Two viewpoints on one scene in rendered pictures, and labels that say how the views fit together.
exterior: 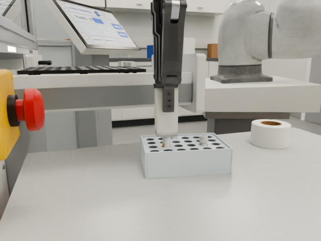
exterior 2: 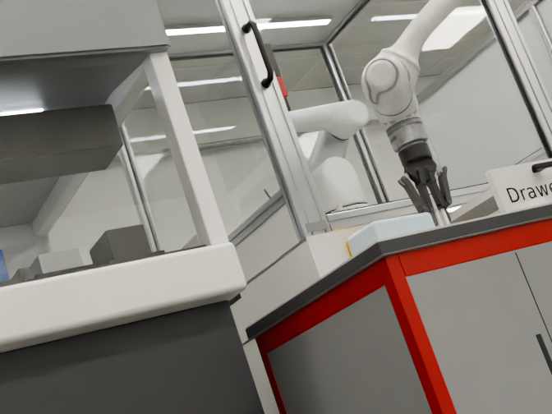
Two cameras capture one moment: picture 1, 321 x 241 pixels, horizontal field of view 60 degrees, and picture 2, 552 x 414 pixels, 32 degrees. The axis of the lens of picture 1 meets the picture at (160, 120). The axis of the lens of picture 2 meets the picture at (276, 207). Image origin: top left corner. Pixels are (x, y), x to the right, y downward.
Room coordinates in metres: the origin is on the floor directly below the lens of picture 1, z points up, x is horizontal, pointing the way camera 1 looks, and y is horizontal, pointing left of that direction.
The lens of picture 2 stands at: (-0.48, -2.09, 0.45)
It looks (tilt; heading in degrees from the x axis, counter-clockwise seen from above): 14 degrees up; 77
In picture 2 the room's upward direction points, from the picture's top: 19 degrees counter-clockwise
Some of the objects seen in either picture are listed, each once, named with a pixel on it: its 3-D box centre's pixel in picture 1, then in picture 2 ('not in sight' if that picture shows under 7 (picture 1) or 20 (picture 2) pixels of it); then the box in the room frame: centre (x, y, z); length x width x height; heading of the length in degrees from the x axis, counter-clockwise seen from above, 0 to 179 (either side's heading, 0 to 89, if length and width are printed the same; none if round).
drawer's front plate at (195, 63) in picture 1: (173, 78); (538, 183); (0.65, -0.03, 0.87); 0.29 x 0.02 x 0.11; 18
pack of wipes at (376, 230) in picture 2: not in sight; (391, 234); (0.12, -0.40, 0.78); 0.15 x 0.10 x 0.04; 23
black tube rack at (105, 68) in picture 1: (83, 83); not in sight; (0.59, 0.16, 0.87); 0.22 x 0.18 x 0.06; 108
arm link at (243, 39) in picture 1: (243, 33); not in sight; (1.04, -0.30, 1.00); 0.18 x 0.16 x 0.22; 65
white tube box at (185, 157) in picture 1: (183, 153); not in sight; (0.40, -0.03, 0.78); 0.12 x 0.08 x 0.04; 98
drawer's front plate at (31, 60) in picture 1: (36, 73); not in sight; (0.85, 0.37, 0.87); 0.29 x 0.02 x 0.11; 18
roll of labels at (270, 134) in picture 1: (270, 133); (532, 212); (0.51, -0.21, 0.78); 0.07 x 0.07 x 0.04
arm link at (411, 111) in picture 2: not in sight; (392, 96); (0.38, -0.02, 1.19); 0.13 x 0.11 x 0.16; 66
